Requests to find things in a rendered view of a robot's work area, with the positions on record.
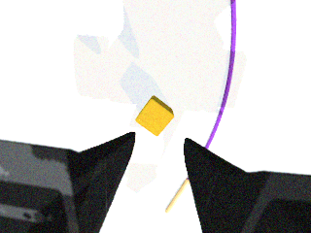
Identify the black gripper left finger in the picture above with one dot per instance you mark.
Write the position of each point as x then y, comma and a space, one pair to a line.
87, 179

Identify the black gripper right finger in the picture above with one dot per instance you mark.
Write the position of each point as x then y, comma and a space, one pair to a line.
229, 199

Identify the yellow wooden block with hole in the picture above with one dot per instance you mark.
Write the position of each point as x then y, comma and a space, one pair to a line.
155, 116

